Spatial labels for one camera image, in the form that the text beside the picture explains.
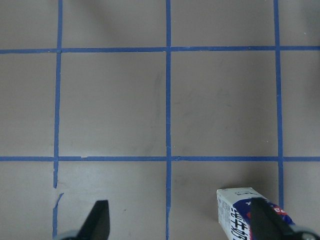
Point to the blue white milk carton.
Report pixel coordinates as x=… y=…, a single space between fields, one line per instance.
x=234 y=211

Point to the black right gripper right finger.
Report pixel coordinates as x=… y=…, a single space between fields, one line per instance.
x=266 y=224

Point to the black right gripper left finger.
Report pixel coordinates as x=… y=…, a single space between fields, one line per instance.
x=97 y=224

